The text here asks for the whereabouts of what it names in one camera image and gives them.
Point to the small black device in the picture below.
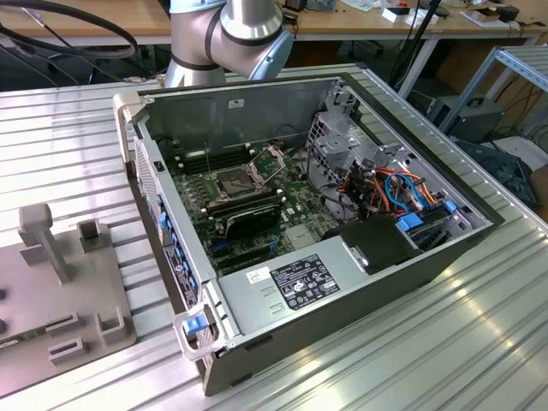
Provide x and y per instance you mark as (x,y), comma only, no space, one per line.
(509,13)

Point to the silver power supply unit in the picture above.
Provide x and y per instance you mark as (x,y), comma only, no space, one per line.
(252,308)

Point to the small white box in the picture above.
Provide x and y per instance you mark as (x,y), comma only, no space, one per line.
(396,16)

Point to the black plastic shroud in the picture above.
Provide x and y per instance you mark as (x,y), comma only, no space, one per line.
(377,248)

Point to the brown cardboard box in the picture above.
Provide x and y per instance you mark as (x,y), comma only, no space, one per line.
(540,188)

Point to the blue case latch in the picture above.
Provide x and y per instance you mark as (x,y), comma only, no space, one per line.
(192,325)

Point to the black graphics card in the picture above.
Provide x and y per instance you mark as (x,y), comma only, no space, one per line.
(252,222)

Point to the silver metal drive cage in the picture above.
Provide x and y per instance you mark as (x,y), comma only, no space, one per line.
(338,145)

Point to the silver chipset heatsink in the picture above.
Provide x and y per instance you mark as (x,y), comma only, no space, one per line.
(299,237)

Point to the long wooden desk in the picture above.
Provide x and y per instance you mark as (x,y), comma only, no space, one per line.
(449,27)

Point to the brown cardboard tray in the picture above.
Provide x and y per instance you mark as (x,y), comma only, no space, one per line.
(481,18)

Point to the CPU socket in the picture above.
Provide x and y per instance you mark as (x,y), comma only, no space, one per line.
(235,184)

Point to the open grey PC case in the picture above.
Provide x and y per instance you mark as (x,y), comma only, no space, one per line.
(385,295)

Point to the blue disk carrier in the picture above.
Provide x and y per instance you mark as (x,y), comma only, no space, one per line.
(409,224)

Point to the small blue plastic clip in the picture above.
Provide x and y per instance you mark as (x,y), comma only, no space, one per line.
(450,206)

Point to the grey metal shelf frame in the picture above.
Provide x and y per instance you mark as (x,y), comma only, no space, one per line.
(514,57)

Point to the grey parts rack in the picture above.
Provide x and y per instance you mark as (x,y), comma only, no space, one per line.
(64,291)

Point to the blue expansion slot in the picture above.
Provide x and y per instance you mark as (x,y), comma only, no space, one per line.
(219,246)

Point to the dark plastic bag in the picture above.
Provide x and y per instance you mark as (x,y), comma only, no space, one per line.
(505,167)

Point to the green RAM stick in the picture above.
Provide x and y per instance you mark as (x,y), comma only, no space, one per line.
(15,342)

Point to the black tripod stand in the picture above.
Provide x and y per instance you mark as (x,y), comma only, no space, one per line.
(433,8)

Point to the green motherboard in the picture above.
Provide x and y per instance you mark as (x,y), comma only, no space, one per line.
(295,201)

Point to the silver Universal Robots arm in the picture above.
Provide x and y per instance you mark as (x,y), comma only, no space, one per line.
(248,25)

